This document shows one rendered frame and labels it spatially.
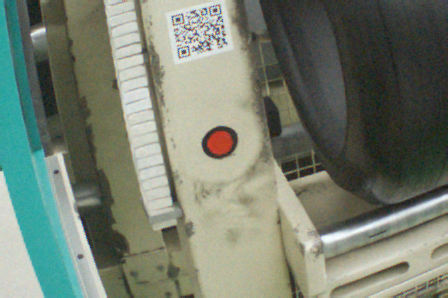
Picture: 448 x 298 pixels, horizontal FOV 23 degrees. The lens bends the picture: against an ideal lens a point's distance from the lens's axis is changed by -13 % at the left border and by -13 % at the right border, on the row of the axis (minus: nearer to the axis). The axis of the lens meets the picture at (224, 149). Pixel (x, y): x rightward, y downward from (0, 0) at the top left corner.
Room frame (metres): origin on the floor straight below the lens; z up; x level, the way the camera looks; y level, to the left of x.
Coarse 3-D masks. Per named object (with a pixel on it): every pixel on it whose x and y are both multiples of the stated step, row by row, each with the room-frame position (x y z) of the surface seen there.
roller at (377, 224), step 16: (432, 192) 1.32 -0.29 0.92; (384, 208) 1.31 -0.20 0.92; (400, 208) 1.30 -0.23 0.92; (416, 208) 1.30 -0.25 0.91; (432, 208) 1.30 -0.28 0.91; (336, 224) 1.30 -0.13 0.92; (352, 224) 1.29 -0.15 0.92; (368, 224) 1.29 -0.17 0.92; (384, 224) 1.29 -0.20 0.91; (400, 224) 1.29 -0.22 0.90; (416, 224) 1.30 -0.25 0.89; (336, 240) 1.28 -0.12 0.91; (352, 240) 1.28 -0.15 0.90; (368, 240) 1.28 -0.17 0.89
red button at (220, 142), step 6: (216, 132) 1.33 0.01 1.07; (222, 132) 1.33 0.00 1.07; (210, 138) 1.33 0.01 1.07; (216, 138) 1.32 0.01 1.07; (222, 138) 1.33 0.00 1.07; (228, 138) 1.33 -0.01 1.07; (210, 144) 1.32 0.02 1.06; (216, 144) 1.32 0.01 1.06; (222, 144) 1.33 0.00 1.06; (228, 144) 1.33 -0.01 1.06; (210, 150) 1.32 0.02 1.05; (216, 150) 1.32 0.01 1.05; (222, 150) 1.32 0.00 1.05; (228, 150) 1.33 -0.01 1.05
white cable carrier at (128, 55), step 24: (120, 0) 1.33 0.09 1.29; (120, 24) 1.33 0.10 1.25; (120, 48) 1.33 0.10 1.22; (144, 48) 1.36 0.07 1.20; (120, 72) 1.32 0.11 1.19; (144, 72) 1.33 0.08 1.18; (120, 96) 1.36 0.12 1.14; (144, 96) 1.33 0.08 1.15; (144, 120) 1.33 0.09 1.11; (144, 144) 1.32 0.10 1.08; (144, 168) 1.33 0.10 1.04; (144, 192) 1.33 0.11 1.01; (168, 192) 1.33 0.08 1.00
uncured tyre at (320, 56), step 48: (288, 0) 1.68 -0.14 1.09; (336, 0) 1.24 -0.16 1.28; (384, 0) 1.20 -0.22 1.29; (432, 0) 1.21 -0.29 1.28; (288, 48) 1.59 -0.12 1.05; (336, 48) 1.65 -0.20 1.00; (384, 48) 1.18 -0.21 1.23; (432, 48) 1.18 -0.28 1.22; (336, 96) 1.59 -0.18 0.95; (384, 96) 1.18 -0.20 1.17; (432, 96) 1.18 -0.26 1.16; (336, 144) 1.41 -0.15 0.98; (384, 144) 1.20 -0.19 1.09; (432, 144) 1.19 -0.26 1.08; (384, 192) 1.24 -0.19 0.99
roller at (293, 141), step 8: (288, 128) 1.57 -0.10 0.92; (296, 128) 1.57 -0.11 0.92; (280, 136) 1.56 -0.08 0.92; (288, 136) 1.56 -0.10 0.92; (296, 136) 1.56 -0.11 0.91; (304, 136) 1.56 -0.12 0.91; (272, 144) 1.55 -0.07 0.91; (280, 144) 1.55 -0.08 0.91; (288, 144) 1.55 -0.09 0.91; (296, 144) 1.55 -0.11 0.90; (304, 144) 1.55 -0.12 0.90; (280, 152) 1.55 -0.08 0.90; (288, 152) 1.55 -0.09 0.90; (296, 152) 1.55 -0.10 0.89; (304, 152) 1.56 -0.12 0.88
